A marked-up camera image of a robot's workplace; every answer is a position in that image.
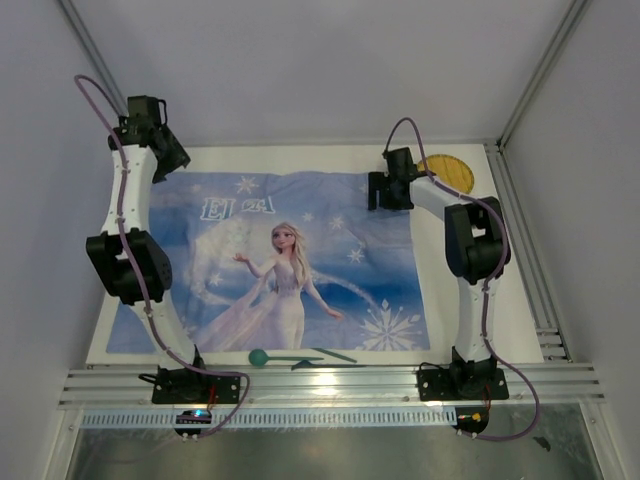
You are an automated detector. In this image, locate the right aluminium side rail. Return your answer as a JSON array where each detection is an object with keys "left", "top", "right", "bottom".
[{"left": 484, "top": 142, "right": 573, "bottom": 363}]

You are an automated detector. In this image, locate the teal plastic knife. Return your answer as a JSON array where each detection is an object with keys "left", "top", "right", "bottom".
[{"left": 312, "top": 348, "right": 358, "bottom": 364}]

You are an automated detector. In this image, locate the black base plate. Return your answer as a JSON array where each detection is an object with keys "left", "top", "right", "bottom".
[
  {"left": 416, "top": 368, "right": 510, "bottom": 401},
  {"left": 146, "top": 369, "right": 240, "bottom": 405}
]

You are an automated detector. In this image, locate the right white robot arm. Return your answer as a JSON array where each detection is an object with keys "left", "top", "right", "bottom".
[{"left": 368, "top": 147, "right": 511, "bottom": 401}]

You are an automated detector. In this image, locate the dark teal plastic fork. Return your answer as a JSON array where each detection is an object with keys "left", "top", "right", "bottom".
[{"left": 291, "top": 360, "right": 364, "bottom": 371}]

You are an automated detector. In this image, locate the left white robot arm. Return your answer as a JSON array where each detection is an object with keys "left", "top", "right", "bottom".
[{"left": 86, "top": 96, "right": 210, "bottom": 402}]

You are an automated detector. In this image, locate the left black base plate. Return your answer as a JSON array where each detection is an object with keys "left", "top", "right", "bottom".
[{"left": 146, "top": 369, "right": 240, "bottom": 405}]

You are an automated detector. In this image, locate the purple cable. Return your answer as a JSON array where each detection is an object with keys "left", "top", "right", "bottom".
[
  {"left": 73, "top": 74, "right": 251, "bottom": 441},
  {"left": 383, "top": 117, "right": 542, "bottom": 441}
]

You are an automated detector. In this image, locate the blue pink Elsa cloth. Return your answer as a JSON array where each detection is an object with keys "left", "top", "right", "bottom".
[{"left": 106, "top": 170, "right": 432, "bottom": 354}]

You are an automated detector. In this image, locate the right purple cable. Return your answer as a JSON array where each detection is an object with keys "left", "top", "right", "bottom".
[{"left": 383, "top": 117, "right": 542, "bottom": 441}]

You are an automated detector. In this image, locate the teal plastic spoon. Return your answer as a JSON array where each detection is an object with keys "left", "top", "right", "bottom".
[{"left": 248, "top": 349, "right": 322, "bottom": 367}]

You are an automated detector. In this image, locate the yellow woven round plate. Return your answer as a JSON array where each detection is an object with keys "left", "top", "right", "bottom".
[{"left": 417, "top": 154, "right": 475, "bottom": 194}]

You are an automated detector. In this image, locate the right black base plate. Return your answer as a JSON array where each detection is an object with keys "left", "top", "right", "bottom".
[{"left": 416, "top": 368, "right": 510, "bottom": 401}]

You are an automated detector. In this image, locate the white slotted cable duct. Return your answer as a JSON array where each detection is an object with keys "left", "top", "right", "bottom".
[{"left": 79, "top": 405, "right": 457, "bottom": 430}]

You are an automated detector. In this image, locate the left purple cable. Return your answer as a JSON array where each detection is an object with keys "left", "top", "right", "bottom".
[{"left": 73, "top": 74, "right": 251, "bottom": 441}]

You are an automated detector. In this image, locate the aluminium front rail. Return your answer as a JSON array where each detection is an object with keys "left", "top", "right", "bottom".
[{"left": 58, "top": 363, "right": 605, "bottom": 409}]

